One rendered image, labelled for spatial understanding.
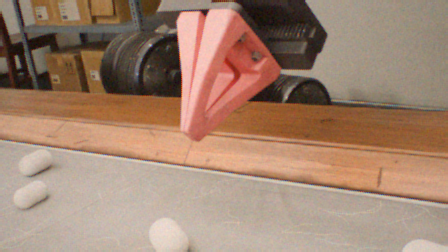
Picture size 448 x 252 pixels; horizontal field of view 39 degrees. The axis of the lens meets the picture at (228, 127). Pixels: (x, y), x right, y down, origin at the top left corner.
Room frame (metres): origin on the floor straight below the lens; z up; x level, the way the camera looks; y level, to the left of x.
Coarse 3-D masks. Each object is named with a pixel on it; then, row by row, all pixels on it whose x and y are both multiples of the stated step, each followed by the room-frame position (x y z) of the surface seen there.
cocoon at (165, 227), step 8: (152, 224) 0.38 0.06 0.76; (160, 224) 0.37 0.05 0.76; (168, 224) 0.37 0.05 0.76; (176, 224) 0.37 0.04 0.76; (152, 232) 0.37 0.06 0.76; (160, 232) 0.36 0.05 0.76; (168, 232) 0.36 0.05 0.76; (176, 232) 0.36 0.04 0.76; (152, 240) 0.37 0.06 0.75; (160, 240) 0.36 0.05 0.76; (168, 240) 0.35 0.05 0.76; (176, 240) 0.35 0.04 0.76; (184, 240) 0.36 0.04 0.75; (160, 248) 0.35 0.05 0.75; (168, 248) 0.35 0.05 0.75; (176, 248) 0.35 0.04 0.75; (184, 248) 0.36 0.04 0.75
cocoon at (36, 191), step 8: (32, 184) 0.50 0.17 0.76; (40, 184) 0.50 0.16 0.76; (16, 192) 0.49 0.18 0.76; (24, 192) 0.49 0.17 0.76; (32, 192) 0.49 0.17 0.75; (40, 192) 0.49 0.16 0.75; (16, 200) 0.48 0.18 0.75; (24, 200) 0.48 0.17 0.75; (32, 200) 0.49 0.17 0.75; (40, 200) 0.50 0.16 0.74; (24, 208) 0.48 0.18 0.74
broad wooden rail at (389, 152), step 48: (0, 96) 0.84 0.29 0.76; (48, 96) 0.79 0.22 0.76; (96, 96) 0.74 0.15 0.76; (144, 96) 0.70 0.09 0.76; (48, 144) 0.65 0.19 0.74; (96, 144) 0.61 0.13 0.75; (144, 144) 0.57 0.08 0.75; (192, 144) 0.53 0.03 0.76; (240, 144) 0.50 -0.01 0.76; (288, 144) 0.48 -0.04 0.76; (336, 144) 0.45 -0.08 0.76; (384, 144) 0.44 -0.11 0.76; (432, 144) 0.42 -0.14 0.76; (384, 192) 0.40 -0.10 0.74; (432, 192) 0.38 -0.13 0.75
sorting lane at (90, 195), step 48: (0, 144) 0.69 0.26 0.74; (0, 192) 0.54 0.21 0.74; (48, 192) 0.52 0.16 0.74; (96, 192) 0.50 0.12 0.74; (144, 192) 0.48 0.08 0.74; (192, 192) 0.47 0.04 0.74; (240, 192) 0.45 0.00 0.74; (288, 192) 0.43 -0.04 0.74; (336, 192) 0.42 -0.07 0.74; (0, 240) 0.43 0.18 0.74; (48, 240) 0.42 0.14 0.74; (96, 240) 0.41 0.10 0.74; (144, 240) 0.40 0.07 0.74; (192, 240) 0.38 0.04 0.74; (240, 240) 0.37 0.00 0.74; (288, 240) 0.36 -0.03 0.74; (336, 240) 0.35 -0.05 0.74; (384, 240) 0.34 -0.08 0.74; (432, 240) 0.33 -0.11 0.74
